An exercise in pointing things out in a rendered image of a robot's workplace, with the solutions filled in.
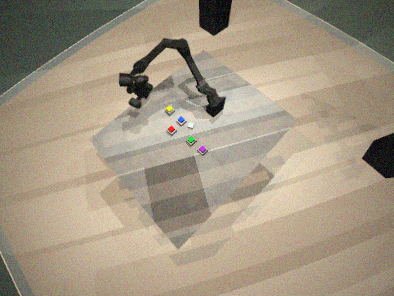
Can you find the red button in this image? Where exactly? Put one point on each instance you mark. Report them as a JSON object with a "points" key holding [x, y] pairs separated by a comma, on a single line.
{"points": [[171, 130]]}

